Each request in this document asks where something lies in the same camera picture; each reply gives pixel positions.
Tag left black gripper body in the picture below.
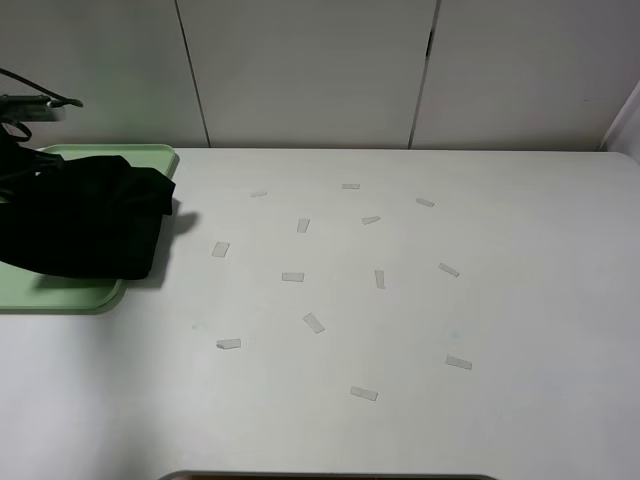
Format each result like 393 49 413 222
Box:
1 123 64 200

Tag black short sleeve t-shirt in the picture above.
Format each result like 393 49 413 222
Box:
1 156 175 280

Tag light green plastic tray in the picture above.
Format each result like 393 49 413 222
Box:
1 144 178 313

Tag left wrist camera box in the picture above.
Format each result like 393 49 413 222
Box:
0 94 67 123

